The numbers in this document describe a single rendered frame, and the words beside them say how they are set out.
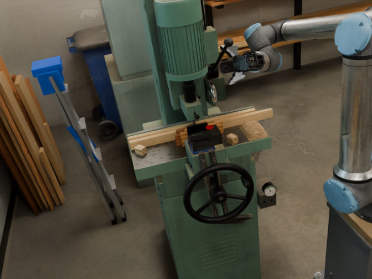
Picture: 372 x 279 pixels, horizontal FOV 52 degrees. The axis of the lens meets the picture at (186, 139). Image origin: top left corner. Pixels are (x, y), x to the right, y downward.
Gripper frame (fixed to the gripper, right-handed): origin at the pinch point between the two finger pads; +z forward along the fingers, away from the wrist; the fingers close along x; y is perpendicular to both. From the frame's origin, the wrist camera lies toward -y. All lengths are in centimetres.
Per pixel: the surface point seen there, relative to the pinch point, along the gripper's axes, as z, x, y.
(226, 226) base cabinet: -18, 71, -32
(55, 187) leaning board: -13, 42, -179
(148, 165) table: 19, 32, -34
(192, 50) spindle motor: 7.6, -8.0, -6.7
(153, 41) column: 1.7, -19.9, -31.9
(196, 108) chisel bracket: -1.7, 13.1, -19.4
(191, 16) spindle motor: 10.9, -18.8, -1.1
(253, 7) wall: -240, -87, -116
